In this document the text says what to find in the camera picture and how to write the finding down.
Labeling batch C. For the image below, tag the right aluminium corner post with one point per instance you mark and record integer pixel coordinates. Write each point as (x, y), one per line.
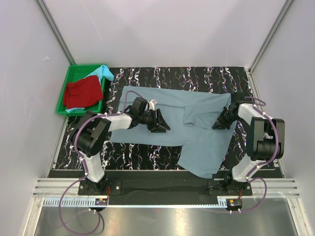
(271, 34)

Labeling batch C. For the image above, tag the white slotted cable duct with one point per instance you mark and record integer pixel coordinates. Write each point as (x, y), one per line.
(90, 202)

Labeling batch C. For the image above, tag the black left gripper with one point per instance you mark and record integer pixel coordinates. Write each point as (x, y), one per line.
(161, 122)

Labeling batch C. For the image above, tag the aluminium corner post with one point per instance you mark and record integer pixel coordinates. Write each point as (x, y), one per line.
(271, 34)
(54, 29)

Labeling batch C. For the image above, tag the green plastic tray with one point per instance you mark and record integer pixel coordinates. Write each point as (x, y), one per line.
(78, 91)

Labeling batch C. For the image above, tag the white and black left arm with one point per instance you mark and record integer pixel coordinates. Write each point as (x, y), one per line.
(91, 131)

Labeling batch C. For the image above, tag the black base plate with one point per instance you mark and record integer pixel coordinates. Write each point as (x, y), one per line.
(161, 187)

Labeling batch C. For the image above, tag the left connector box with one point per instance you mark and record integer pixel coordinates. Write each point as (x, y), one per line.
(101, 201)

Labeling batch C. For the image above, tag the right connector box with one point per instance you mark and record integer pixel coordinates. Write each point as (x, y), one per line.
(235, 203)

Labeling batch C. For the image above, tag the connector box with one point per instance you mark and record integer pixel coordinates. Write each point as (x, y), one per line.
(101, 201)
(235, 203)

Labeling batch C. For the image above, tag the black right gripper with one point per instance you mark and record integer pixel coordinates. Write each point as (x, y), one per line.
(223, 126)

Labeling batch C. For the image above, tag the left aluminium corner post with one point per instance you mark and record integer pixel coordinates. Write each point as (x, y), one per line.
(54, 29)

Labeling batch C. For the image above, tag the red t shirt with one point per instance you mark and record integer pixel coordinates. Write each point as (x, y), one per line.
(83, 93)

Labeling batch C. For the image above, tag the aluminium front rail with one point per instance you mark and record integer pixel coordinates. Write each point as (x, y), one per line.
(274, 209)

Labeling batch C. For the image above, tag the light blue t shirt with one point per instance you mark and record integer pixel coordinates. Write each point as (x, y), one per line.
(103, 72)

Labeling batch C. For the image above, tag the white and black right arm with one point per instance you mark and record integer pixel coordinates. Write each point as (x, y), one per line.
(265, 141)

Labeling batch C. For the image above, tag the grey-blue polo shirt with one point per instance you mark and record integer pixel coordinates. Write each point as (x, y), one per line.
(190, 116)

